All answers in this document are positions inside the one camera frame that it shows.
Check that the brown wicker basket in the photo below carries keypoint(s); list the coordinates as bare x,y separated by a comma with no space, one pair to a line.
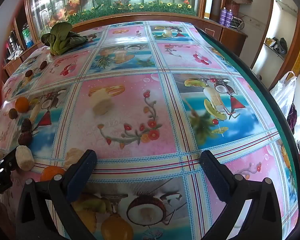
233,6

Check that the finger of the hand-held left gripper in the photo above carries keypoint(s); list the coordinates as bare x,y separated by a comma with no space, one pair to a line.
9,158

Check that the green label water bottle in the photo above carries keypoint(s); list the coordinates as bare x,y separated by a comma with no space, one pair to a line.
27,35

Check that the green bok choy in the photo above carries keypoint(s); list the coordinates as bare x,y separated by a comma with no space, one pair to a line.
62,38

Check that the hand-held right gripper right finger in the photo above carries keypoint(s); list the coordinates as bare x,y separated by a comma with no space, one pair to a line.
213,177

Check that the round beige food chunk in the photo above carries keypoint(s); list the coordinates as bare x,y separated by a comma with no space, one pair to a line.
24,158

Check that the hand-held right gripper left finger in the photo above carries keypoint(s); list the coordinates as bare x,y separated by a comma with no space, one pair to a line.
81,177

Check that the dark red date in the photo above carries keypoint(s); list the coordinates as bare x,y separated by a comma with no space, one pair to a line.
26,125
24,138

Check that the purple bottle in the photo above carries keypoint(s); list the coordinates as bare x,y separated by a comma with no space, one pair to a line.
229,18
223,16

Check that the small brown date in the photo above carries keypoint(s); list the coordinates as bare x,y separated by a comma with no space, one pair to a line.
28,73
43,65

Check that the brown kiwi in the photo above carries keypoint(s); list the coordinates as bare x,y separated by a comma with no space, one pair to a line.
12,113

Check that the white plastic bag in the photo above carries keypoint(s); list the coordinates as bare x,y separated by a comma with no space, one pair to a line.
283,92

